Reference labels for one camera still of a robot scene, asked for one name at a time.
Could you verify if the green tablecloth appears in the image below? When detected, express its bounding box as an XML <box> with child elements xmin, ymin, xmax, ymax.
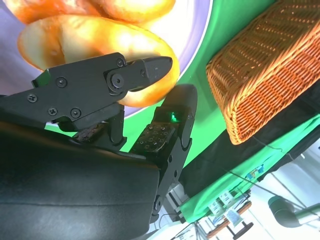
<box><xmin>43</xmin><ymin>0</ymin><xmax>278</xmax><ymax>166</ymax></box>

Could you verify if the ring-shaped striped orange bread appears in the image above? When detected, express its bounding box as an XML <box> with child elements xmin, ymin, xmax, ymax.
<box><xmin>17</xmin><ymin>14</ymin><xmax>181</xmax><ymax>108</ymax></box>

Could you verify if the green cloth with print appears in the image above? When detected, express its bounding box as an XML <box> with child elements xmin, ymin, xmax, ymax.
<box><xmin>179</xmin><ymin>117</ymin><xmax>320</xmax><ymax>223</ymax></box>

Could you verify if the long striped orange bread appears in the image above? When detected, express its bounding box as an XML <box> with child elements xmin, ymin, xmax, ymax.
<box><xmin>3</xmin><ymin>0</ymin><xmax>176</xmax><ymax>26</ymax></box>

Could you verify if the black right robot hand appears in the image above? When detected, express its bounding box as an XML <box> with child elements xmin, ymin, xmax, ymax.
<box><xmin>0</xmin><ymin>51</ymin><xmax>198</xmax><ymax>240</ymax></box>

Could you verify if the white round plate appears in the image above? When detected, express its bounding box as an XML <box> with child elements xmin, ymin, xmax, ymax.
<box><xmin>0</xmin><ymin>0</ymin><xmax>215</xmax><ymax>120</ymax></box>

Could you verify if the brown wooden stand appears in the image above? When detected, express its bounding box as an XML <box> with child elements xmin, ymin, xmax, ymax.
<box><xmin>207</xmin><ymin>199</ymin><xmax>253</xmax><ymax>238</ymax></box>

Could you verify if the orange wicker basket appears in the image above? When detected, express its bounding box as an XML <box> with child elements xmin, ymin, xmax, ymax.
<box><xmin>206</xmin><ymin>0</ymin><xmax>320</xmax><ymax>145</ymax></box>

